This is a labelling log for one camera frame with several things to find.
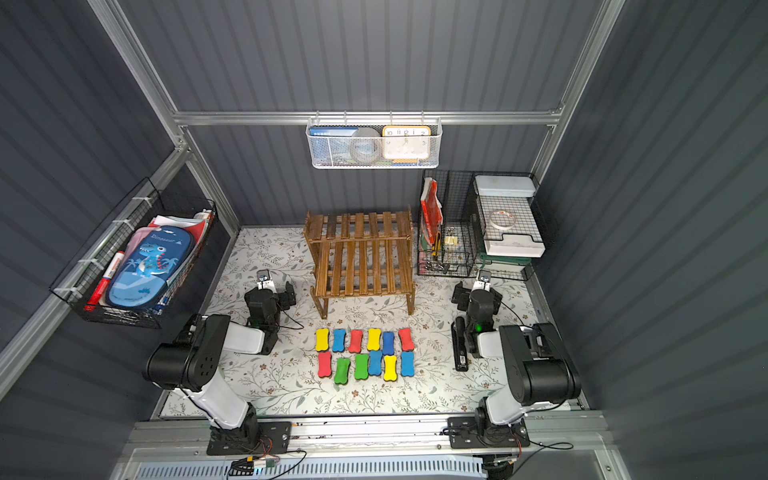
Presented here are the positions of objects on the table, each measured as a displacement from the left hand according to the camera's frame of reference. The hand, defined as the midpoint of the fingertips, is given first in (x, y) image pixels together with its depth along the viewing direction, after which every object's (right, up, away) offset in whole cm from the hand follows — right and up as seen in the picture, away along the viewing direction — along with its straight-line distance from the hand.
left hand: (274, 285), depth 94 cm
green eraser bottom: (+24, -23, -10) cm, 35 cm away
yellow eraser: (+17, -16, -5) cm, 24 cm away
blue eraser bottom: (+33, -22, -9) cm, 40 cm away
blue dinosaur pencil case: (-15, +10, -28) cm, 33 cm away
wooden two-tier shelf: (+28, +10, 0) cm, 30 cm away
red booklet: (+53, +28, +21) cm, 64 cm away
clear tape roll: (+72, +18, -2) cm, 75 cm away
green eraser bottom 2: (+29, -22, -9) cm, 38 cm away
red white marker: (-26, +3, -30) cm, 40 cm away
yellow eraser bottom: (+37, -22, -11) cm, 45 cm away
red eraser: (+42, -16, -5) cm, 46 cm away
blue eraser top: (+21, -17, -5) cm, 28 cm away
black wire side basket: (-26, +22, -16) cm, 38 cm away
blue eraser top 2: (+37, -17, -5) cm, 41 cm away
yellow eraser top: (+32, -15, -5) cm, 36 cm away
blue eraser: (+42, -21, -10) cm, 48 cm away
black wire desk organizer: (+68, +22, +11) cm, 72 cm away
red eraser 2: (+18, -22, -8) cm, 30 cm away
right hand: (+67, 0, -2) cm, 67 cm away
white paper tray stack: (+79, +31, +8) cm, 85 cm away
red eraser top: (+27, -16, -5) cm, 32 cm away
